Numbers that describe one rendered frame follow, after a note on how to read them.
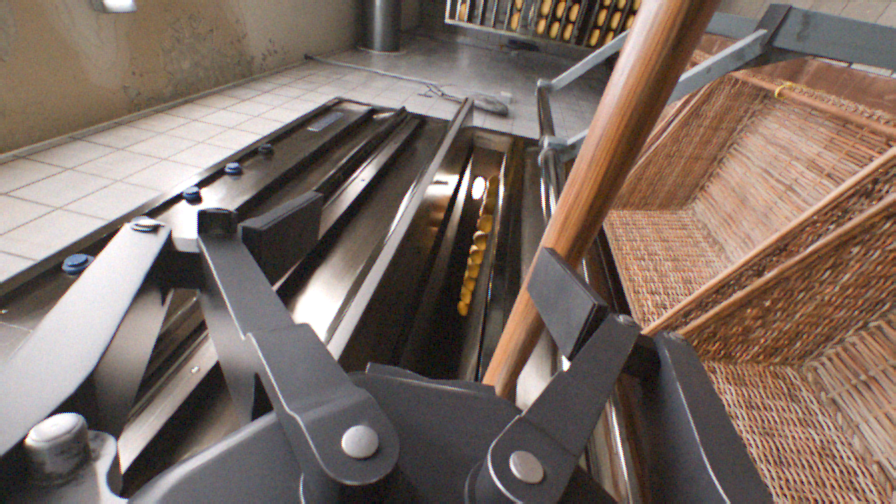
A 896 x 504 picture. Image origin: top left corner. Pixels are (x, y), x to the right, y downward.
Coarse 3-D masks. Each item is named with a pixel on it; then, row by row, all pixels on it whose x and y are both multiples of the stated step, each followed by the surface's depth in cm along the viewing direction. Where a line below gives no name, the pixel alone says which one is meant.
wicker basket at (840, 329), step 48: (864, 240) 45; (768, 288) 53; (816, 288) 51; (864, 288) 50; (720, 336) 61; (768, 336) 59; (816, 336) 57; (864, 336) 54; (720, 384) 61; (768, 384) 60; (816, 384) 59; (864, 384) 52; (768, 432) 54; (864, 432) 51; (768, 480) 49; (816, 480) 48; (864, 480) 48
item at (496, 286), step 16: (512, 144) 158; (512, 160) 144; (512, 176) 131; (512, 192) 121; (496, 224) 110; (496, 240) 97; (496, 256) 91; (496, 272) 86; (496, 288) 81; (496, 304) 77; (496, 320) 73; (480, 336) 76; (496, 336) 70; (480, 352) 69; (480, 368) 64
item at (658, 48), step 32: (672, 0) 14; (704, 0) 13; (640, 32) 15; (672, 32) 14; (704, 32) 14; (640, 64) 15; (672, 64) 15; (608, 96) 17; (640, 96) 16; (608, 128) 17; (640, 128) 16; (576, 160) 19; (608, 160) 18; (576, 192) 19; (608, 192) 19; (576, 224) 20; (576, 256) 22; (512, 320) 28; (512, 352) 29; (512, 384) 32
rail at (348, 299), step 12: (444, 132) 117; (432, 156) 100; (420, 180) 87; (408, 192) 82; (408, 204) 78; (396, 216) 73; (384, 240) 66; (372, 252) 63; (372, 264) 60; (360, 276) 58; (360, 288) 56; (348, 300) 53; (336, 312) 51; (336, 324) 49; (324, 336) 48
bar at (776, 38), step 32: (736, 32) 77; (768, 32) 41; (800, 32) 40; (832, 32) 40; (864, 32) 39; (704, 64) 45; (736, 64) 44; (768, 64) 44; (864, 64) 41; (544, 96) 81; (672, 96) 48; (544, 128) 62; (544, 160) 51; (544, 192) 44; (608, 448) 19; (608, 480) 17
